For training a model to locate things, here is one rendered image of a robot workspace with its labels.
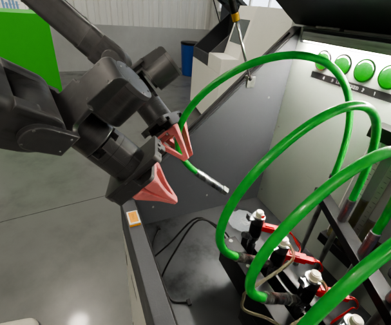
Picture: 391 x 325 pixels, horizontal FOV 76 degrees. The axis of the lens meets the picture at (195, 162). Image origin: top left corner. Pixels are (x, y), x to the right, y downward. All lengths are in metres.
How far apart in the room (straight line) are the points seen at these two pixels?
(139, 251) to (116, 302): 1.06
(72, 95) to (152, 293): 0.43
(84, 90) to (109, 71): 0.04
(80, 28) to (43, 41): 3.02
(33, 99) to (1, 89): 0.03
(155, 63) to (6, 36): 3.07
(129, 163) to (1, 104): 0.16
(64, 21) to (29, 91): 0.31
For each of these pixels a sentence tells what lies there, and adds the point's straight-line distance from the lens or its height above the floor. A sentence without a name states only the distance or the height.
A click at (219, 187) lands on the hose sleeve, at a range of 0.60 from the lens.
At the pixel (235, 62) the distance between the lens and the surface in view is 3.35.
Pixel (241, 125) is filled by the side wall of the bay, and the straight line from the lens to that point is 0.83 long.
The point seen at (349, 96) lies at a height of 1.35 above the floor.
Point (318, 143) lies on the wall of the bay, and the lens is 0.80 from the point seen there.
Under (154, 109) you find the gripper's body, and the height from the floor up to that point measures 1.29.
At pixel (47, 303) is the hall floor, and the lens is 1.82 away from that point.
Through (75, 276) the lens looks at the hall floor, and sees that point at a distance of 1.87.
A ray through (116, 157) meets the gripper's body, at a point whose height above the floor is 1.30.
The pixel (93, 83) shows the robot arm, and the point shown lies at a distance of 0.31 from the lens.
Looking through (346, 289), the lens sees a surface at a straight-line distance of 0.31.
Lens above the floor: 1.47
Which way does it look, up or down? 31 degrees down
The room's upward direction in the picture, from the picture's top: 5 degrees clockwise
